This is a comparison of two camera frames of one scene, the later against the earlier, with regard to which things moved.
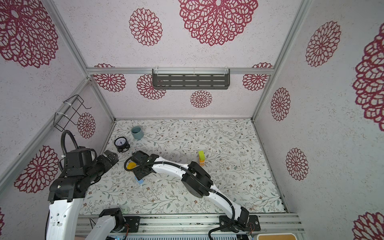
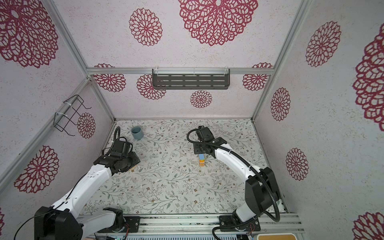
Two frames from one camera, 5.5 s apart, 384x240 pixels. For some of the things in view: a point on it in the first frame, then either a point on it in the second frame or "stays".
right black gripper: [137, 173] to [196, 148]
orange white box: [276, 236] stays
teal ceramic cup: [137, 132] stays
